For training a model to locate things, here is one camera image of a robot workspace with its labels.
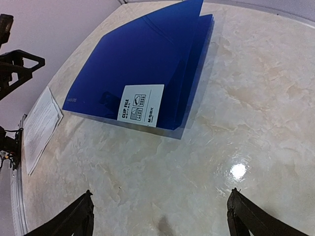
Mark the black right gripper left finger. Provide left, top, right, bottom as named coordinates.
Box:
left=27, top=190, right=94, bottom=236

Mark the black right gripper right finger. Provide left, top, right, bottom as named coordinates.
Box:
left=227, top=188, right=305, bottom=236

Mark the printed white paper sheet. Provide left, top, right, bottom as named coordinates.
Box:
left=23, top=87, right=63, bottom=176

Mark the blue plastic clip folder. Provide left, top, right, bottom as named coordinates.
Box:
left=63, top=0, right=214, bottom=133

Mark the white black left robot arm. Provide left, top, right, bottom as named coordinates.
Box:
left=0, top=50, right=45, bottom=170

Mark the aluminium front rail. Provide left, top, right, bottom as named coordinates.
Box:
left=10, top=114, right=28, bottom=236

